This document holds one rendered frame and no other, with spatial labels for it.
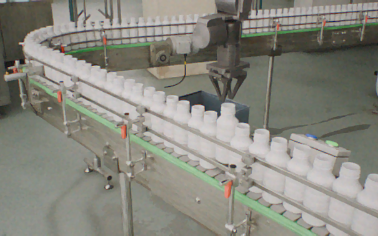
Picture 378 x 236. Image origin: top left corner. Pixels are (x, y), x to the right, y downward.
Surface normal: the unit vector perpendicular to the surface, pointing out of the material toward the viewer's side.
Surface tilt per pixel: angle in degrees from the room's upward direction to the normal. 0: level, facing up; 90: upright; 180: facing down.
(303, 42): 90
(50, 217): 0
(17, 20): 90
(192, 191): 90
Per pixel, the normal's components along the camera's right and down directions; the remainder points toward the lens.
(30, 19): 0.67, 0.29
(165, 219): 0.00, -0.92
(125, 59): 0.41, 0.35
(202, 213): -0.74, 0.25
